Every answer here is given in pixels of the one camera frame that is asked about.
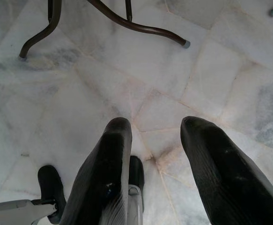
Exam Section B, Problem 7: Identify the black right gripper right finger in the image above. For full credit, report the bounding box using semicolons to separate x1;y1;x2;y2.
180;115;273;225

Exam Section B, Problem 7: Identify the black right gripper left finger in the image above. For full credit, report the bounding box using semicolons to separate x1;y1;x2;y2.
60;117;133;225

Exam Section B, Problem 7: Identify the marble-top folding table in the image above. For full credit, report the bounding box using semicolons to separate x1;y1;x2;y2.
18;0;191;62

